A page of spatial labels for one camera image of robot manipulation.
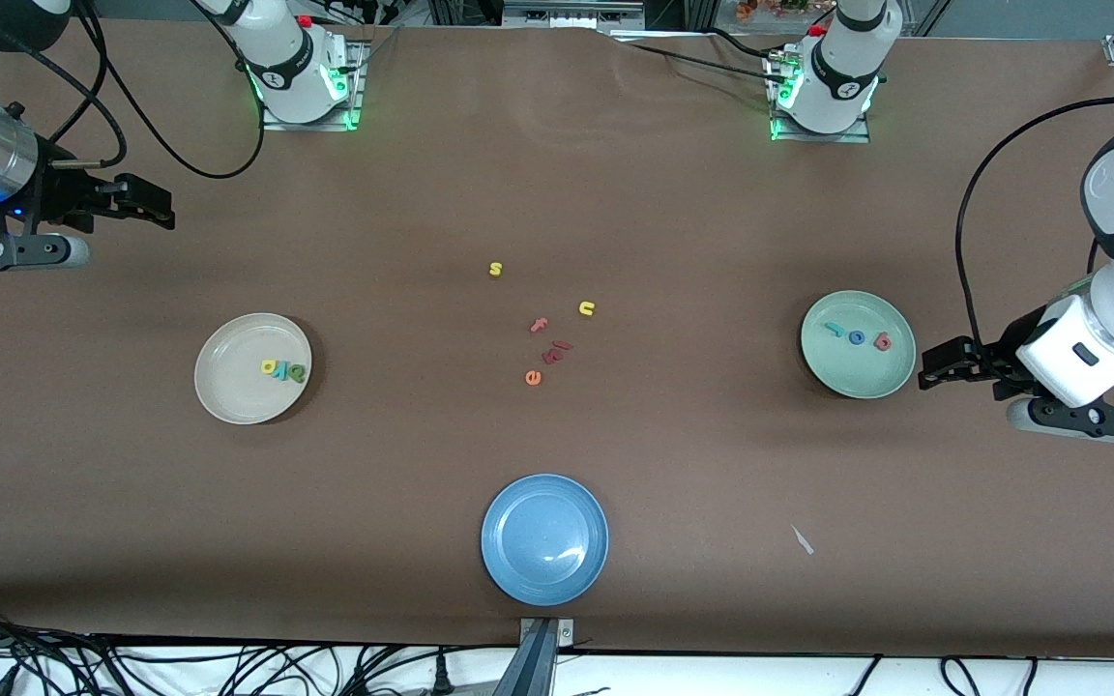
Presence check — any green round plate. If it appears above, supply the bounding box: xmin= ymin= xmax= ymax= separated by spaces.
xmin=801 ymin=290 xmax=917 ymax=400

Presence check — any beige round plate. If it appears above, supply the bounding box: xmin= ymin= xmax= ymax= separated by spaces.
xmin=193 ymin=312 xmax=314 ymax=426

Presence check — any brown table cover sheet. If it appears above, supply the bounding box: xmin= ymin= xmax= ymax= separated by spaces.
xmin=0 ymin=17 xmax=1114 ymax=660

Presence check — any blue round plate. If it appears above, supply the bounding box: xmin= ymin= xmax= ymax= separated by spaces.
xmin=481 ymin=473 xmax=610 ymax=608

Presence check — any grey power strip box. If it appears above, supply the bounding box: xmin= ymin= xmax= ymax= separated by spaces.
xmin=504 ymin=0 xmax=645 ymax=30

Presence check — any grey support beam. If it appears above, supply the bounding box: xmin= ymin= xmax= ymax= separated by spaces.
xmin=494 ymin=623 xmax=558 ymax=696

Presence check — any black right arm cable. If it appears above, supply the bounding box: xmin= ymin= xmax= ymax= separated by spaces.
xmin=0 ymin=0 xmax=268 ymax=181

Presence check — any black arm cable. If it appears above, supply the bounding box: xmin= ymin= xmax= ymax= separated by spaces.
xmin=0 ymin=0 xmax=268 ymax=181
xmin=953 ymin=95 xmax=1114 ymax=349

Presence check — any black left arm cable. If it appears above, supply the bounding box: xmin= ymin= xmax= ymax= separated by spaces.
xmin=953 ymin=95 xmax=1114 ymax=349

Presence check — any thin black cable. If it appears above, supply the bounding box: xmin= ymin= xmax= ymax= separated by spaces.
xmin=630 ymin=41 xmax=778 ymax=83

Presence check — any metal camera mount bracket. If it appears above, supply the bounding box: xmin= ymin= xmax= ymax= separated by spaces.
xmin=518 ymin=619 xmax=575 ymax=647

